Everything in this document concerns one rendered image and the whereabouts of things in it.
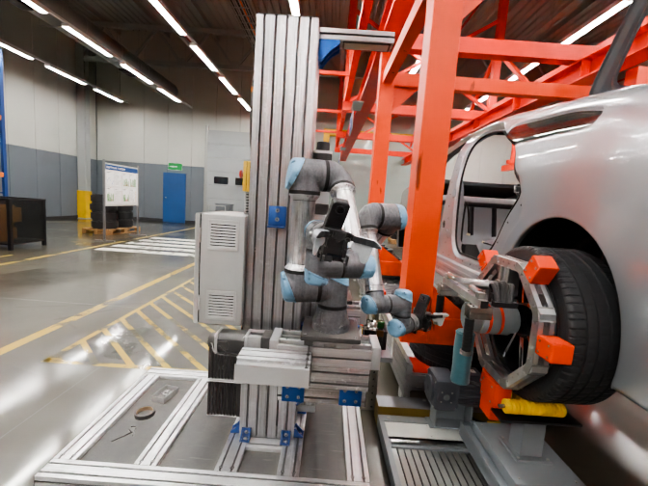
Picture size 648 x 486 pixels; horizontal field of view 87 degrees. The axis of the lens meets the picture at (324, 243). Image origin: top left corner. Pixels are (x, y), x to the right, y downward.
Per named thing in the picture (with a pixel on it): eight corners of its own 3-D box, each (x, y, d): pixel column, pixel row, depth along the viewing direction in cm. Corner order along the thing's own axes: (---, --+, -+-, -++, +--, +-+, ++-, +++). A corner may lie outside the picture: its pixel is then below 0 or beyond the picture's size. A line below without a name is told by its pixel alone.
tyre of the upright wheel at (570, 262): (663, 280, 112) (542, 233, 176) (591, 275, 112) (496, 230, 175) (607, 445, 128) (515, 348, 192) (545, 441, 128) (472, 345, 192)
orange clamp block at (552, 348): (554, 354, 125) (572, 365, 117) (533, 352, 125) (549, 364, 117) (557, 336, 125) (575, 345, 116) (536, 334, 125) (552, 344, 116)
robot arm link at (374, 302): (357, 196, 146) (371, 312, 131) (380, 198, 149) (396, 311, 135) (346, 207, 156) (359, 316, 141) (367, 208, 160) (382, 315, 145)
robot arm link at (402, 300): (393, 293, 137) (391, 319, 138) (418, 292, 141) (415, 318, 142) (384, 288, 144) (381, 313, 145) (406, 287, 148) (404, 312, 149)
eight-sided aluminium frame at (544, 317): (542, 414, 128) (564, 271, 122) (525, 413, 128) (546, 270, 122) (477, 351, 182) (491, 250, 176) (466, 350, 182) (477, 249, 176)
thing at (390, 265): (422, 278, 393) (425, 248, 389) (377, 275, 393) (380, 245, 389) (418, 275, 410) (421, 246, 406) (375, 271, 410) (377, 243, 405)
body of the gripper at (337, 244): (349, 266, 83) (336, 256, 95) (356, 231, 82) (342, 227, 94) (319, 261, 81) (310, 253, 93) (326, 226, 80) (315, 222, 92)
